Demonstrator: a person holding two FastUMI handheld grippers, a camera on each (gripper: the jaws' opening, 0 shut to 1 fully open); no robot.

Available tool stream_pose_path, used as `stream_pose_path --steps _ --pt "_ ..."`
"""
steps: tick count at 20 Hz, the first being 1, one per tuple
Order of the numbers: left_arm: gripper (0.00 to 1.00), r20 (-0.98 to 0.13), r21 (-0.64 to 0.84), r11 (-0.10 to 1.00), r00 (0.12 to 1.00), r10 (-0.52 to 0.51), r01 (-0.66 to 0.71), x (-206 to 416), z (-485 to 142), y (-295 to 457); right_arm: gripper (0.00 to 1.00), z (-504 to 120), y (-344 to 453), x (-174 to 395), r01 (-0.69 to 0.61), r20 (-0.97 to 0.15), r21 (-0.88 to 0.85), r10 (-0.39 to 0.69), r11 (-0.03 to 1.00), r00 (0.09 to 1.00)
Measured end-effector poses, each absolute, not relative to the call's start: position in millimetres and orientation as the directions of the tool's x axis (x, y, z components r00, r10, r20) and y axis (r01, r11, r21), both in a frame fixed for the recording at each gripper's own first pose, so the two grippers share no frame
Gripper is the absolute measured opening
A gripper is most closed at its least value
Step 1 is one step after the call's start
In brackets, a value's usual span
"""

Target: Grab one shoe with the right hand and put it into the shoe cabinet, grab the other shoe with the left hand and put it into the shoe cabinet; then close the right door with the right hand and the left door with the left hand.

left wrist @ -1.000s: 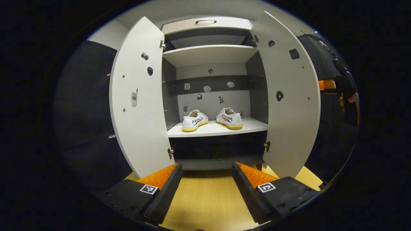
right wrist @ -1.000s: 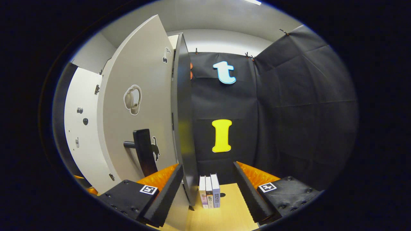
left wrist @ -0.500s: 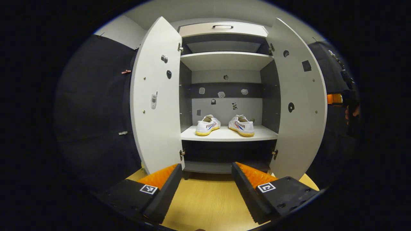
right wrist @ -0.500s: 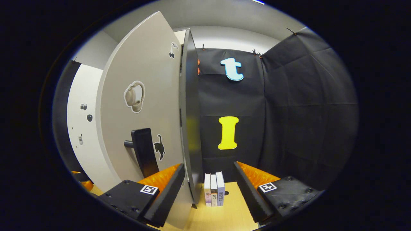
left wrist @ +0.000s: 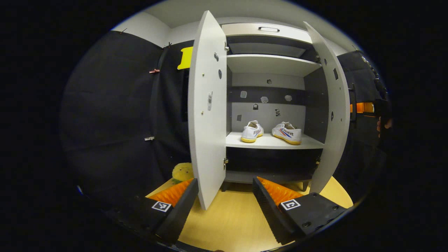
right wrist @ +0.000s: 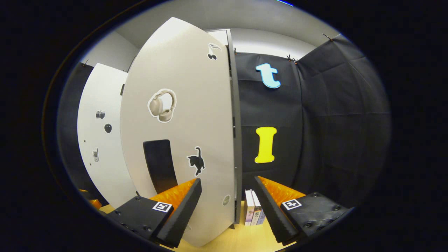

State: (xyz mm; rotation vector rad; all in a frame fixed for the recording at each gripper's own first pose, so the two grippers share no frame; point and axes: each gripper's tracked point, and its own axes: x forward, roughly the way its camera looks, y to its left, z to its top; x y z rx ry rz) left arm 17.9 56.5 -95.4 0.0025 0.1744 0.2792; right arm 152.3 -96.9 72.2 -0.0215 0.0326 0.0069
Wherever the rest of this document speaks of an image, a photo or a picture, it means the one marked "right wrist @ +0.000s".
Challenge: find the white shoe cabinet door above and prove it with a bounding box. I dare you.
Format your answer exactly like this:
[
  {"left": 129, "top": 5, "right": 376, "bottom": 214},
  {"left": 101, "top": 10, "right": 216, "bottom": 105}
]
[
  {"left": 120, "top": 17, "right": 236, "bottom": 248},
  {"left": 77, "top": 63, "right": 139, "bottom": 209}
]

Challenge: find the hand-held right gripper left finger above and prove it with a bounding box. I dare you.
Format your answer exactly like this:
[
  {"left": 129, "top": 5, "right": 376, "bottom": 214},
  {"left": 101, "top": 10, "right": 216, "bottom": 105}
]
[{"left": 107, "top": 178, "right": 203, "bottom": 249}]

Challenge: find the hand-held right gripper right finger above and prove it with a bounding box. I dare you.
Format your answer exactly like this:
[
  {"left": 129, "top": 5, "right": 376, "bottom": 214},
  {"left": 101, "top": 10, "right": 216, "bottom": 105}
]
[{"left": 254, "top": 175, "right": 350, "bottom": 245}]

